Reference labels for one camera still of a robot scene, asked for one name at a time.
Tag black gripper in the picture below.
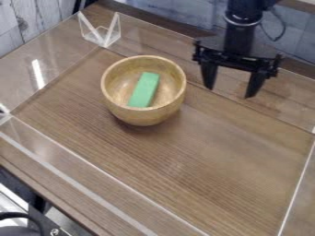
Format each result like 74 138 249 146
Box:
192 21 281 99

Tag green rectangular block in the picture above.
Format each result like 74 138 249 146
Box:
127 72 160 108

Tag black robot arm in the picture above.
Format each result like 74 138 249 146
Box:
192 0 283 99

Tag wooden bowl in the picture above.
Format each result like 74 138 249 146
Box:
101 55 187 126

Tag clear acrylic tray walls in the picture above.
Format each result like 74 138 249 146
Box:
0 16 315 236

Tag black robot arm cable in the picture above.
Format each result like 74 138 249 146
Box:
259 8 288 42

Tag clear acrylic corner bracket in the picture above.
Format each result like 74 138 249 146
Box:
77 12 120 48

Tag black metal table bracket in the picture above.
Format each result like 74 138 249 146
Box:
26 206 70 236

